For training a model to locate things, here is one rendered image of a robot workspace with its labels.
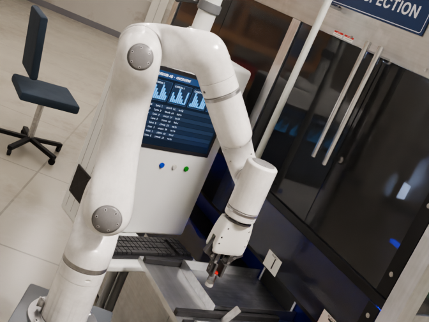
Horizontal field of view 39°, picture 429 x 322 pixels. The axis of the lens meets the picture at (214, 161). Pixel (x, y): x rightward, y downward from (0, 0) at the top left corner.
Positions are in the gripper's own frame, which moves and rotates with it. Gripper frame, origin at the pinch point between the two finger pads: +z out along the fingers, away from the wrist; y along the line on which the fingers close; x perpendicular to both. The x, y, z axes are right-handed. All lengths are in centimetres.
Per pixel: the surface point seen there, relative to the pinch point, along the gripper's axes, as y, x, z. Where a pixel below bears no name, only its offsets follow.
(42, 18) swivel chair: -26, -343, 8
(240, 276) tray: -44, -40, 26
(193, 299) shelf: -15.0, -23.1, 26.0
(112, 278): -20, -88, 62
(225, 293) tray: -29.9, -27.8, 25.9
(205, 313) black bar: -13.7, -13.3, 24.1
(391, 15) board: -45, -28, -78
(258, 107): -45, -74, -30
